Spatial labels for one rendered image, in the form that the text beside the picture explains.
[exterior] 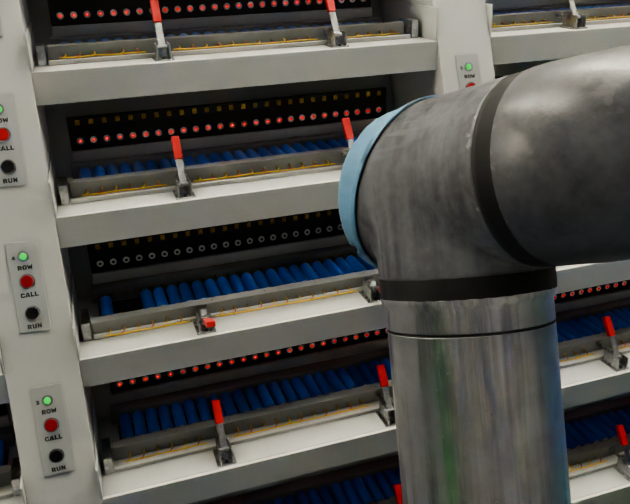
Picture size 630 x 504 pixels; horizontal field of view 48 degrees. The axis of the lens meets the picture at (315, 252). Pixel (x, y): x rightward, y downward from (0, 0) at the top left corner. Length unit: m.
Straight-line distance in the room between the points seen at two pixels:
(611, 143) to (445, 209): 0.10
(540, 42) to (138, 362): 0.82
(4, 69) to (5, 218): 0.20
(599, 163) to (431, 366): 0.16
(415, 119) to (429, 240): 0.08
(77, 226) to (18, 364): 0.20
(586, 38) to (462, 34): 0.24
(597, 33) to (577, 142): 0.98
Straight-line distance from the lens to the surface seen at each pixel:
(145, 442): 1.12
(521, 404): 0.45
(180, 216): 1.03
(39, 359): 1.03
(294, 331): 1.07
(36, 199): 1.02
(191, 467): 1.10
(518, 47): 1.26
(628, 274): 1.35
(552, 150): 0.37
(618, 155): 0.37
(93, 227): 1.03
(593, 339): 1.39
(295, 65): 1.09
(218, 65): 1.07
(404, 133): 0.45
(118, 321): 1.07
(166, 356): 1.04
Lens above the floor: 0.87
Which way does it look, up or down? 3 degrees down
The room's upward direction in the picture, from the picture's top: 8 degrees counter-clockwise
